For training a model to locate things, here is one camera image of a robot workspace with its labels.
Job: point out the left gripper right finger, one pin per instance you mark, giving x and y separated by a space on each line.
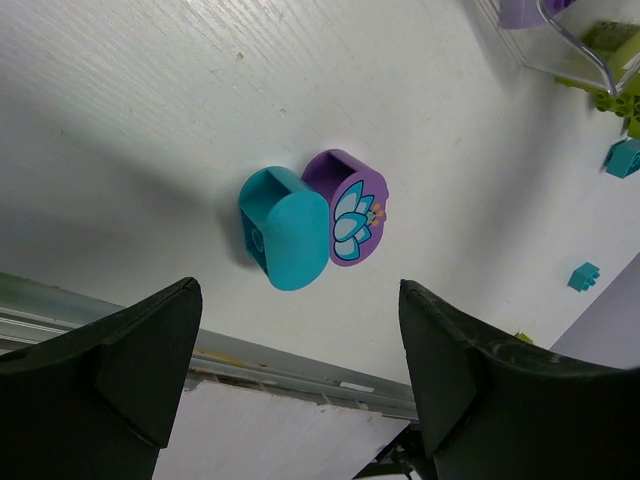
491 406

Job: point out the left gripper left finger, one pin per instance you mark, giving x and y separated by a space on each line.
100 402

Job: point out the purple flower lego brick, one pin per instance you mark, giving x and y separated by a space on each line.
357 195

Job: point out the teal rounded lego brick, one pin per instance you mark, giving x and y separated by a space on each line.
285 226

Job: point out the teal square lego brick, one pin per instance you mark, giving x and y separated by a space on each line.
623 158

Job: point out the purple square lego brick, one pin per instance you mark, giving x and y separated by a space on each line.
522 14

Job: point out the green square lego brick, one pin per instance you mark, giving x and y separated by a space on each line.
523 337

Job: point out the clear plastic tray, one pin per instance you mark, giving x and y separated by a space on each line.
554 47

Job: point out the green curved lego brick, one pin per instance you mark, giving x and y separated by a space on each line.
618 44

